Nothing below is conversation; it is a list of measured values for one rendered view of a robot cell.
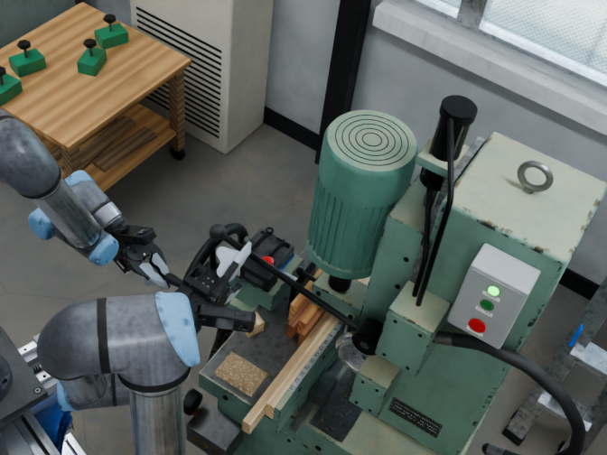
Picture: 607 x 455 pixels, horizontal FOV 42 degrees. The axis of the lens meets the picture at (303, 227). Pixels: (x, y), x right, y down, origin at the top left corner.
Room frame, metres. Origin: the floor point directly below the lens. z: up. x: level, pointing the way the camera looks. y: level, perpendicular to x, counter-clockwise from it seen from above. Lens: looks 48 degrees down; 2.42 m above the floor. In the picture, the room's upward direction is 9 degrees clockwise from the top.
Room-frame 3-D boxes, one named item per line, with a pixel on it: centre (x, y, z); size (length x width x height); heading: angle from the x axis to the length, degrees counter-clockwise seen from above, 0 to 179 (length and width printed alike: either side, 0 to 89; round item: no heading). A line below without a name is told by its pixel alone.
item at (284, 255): (1.17, 0.08, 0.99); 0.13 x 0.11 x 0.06; 155
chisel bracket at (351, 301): (1.08, -0.12, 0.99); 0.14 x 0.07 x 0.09; 65
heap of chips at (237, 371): (0.90, 0.09, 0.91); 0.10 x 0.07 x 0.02; 65
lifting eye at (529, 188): (0.96, -0.36, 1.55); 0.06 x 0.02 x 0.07; 65
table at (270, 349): (1.13, 0.00, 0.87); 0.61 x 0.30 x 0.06; 155
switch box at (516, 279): (0.82, -0.33, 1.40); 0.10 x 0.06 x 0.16; 65
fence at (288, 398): (1.07, -0.13, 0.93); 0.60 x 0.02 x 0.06; 155
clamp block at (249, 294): (1.17, 0.07, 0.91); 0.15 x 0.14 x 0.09; 155
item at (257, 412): (1.05, -0.08, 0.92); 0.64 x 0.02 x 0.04; 155
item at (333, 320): (1.08, -0.12, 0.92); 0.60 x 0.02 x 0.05; 155
